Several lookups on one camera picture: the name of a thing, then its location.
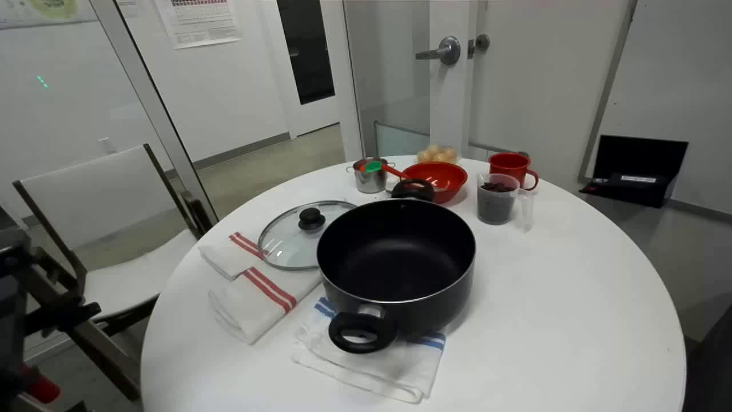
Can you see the glass lid with black knob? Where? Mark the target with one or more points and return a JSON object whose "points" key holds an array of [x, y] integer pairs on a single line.
{"points": [[290, 238]]}

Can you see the black cooking pot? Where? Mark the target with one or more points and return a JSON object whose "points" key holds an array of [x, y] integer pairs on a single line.
{"points": [[393, 269]]}

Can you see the small steel cup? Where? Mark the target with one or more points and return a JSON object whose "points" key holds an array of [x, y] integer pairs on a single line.
{"points": [[372, 175]]}

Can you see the red bowl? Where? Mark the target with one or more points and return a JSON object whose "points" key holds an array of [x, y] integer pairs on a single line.
{"points": [[446, 178]]}

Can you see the yellow round food items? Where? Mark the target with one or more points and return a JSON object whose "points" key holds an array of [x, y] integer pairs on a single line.
{"points": [[438, 154]]}

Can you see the clear measuring cup dark contents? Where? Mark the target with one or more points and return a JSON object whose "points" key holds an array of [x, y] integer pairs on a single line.
{"points": [[504, 199]]}

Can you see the red striped white towel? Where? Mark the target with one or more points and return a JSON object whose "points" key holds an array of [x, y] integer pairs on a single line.
{"points": [[255, 293]]}

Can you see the red mug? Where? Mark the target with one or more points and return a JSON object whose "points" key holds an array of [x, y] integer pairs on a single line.
{"points": [[515, 166]]}

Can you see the blue striped white towel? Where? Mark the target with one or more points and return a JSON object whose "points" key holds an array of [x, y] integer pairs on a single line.
{"points": [[403, 372]]}

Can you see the white folding chair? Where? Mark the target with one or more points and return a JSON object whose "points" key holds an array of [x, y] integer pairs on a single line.
{"points": [[96, 199]]}

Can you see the open black case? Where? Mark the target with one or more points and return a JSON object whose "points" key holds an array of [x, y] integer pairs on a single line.
{"points": [[639, 169]]}

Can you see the black equipment stand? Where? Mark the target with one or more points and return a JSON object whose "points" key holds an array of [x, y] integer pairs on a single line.
{"points": [[34, 293]]}

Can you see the silver door handle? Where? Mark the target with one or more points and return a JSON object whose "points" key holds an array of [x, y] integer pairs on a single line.
{"points": [[446, 51]]}

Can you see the paper poster on wall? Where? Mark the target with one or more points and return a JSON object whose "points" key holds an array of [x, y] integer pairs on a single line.
{"points": [[196, 24]]}

